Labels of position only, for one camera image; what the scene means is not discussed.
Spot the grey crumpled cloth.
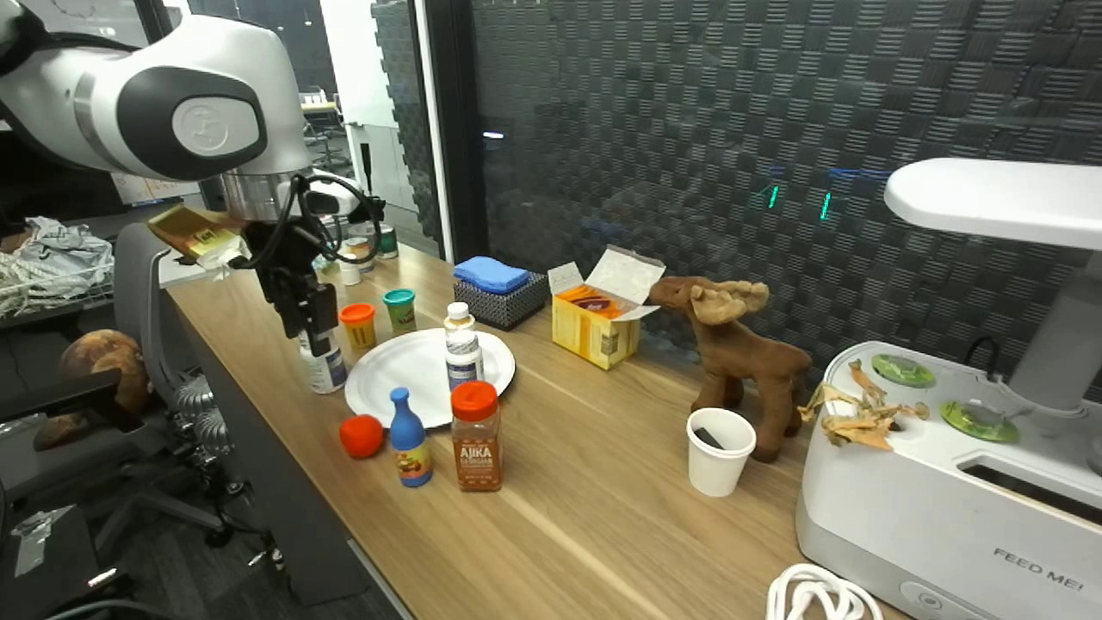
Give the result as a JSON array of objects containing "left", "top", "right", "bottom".
[{"left": 0, "top": 212, "right": 119, "bottom": 324}]

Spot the small blue top bottle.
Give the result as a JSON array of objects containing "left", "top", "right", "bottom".
[{"left": 386, "top": 387, "right": 436, "bottom": 491}]

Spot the white countertop garden appliance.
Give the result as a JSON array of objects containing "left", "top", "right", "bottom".
[{"left": 792, "top": 155, "right": 1102, "bottom": 620}]

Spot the white paper cup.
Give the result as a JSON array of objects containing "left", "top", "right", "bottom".
[{"left": 681, "top": 408, "right": 762, "bottom": 501}]

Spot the orange lid yellow dough can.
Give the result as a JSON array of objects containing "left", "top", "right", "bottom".
[{"left": 336, "top": 301, "right": 383, "bottom": 354}]

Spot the white rope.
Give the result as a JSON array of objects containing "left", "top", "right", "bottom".
[{"left": 765, "top": 561, "right": 885, "bottom": 620}]

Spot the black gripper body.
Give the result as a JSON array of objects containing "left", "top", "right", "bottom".
[{"left": 237, "top": 212, "right": 336, "bottom": 318}]

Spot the white paper plate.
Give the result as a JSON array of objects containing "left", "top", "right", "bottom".
[{"left": 342, "top": 324, "right": 519, "bottom": 435}]

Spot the brown fuzzy object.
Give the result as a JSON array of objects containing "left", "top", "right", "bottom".
[{"left": 55, "top": 326, "right": 155, "bottom": 419}]

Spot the blue sponge cloth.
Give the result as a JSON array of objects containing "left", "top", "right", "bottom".
[{"left": 452, "top": 255, "right": 535, "bottom": 301}]

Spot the black office chair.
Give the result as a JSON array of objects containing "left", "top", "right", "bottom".
[{"left": 0, "top": 216, "right": 292, "bottom": 612}]

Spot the teal lid dough can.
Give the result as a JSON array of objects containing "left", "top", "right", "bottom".
[{"left": 383, "top": 287, "right": 420, "bottom": 334}]

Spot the orange lid spice jar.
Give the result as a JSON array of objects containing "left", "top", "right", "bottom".
[{"left": 448, "top": 378, "right": 506, "bottom": 495}]

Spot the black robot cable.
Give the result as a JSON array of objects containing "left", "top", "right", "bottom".
[{"left": 284, "top": 170, "right": 390, "bottom": 267}]

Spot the yellow cardboard box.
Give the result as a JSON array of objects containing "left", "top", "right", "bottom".
[{"left": 544, "top": 244, "right": 670, "bottom": 375}]

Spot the brown moose plush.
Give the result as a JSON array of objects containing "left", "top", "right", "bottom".
[{"left": 649, "top": 272, "right": 816, "bottom": 464}]

